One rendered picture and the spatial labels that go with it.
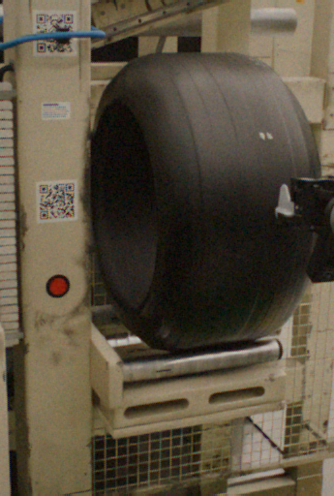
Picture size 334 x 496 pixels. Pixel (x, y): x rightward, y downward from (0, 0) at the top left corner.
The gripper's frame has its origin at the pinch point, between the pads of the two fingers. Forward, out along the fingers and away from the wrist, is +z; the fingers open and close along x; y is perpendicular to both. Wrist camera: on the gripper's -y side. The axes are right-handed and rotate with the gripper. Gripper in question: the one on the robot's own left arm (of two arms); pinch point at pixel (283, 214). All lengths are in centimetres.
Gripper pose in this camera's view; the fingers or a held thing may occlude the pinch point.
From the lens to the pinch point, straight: 145.6
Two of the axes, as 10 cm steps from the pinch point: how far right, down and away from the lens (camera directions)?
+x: -9.3, 0.8, -3.5
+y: -0.2, -9.8, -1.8
